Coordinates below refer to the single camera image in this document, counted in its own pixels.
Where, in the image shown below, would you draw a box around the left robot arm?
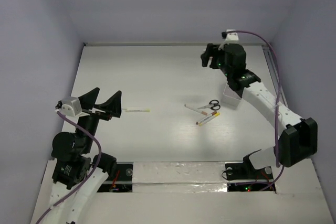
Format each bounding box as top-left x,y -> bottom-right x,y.
37,88 -> 122,223

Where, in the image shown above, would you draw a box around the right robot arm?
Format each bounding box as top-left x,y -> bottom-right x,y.
201,43 -> 318,180

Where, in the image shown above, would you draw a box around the white compartment pen holder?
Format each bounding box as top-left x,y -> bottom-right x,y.
220,83 -> 242,109

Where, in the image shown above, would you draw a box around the brown tipped white marker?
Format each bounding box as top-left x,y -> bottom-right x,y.
196,111 -> 217,125

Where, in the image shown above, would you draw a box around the pink tipped white marker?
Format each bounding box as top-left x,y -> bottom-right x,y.
184,104 -> 208,115

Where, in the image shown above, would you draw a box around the yellow tipped white marker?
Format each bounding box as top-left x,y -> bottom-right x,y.
198,112 -> 220,126

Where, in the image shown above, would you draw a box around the white front platform board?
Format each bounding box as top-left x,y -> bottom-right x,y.
32,159 -> 333,223

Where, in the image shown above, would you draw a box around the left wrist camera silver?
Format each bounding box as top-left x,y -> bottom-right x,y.
55,97 -> 87,118

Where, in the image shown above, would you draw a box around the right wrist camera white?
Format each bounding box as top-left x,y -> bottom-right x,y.
222,29 -> 239,43

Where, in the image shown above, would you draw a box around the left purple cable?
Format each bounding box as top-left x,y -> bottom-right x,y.
35,111 -> 102,224

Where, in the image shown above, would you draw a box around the black handled scissors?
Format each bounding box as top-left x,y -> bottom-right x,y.
198,99 -> 221,111

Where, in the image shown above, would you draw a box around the right side aluminium rail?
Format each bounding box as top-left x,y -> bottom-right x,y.
262,45 -> 305,158

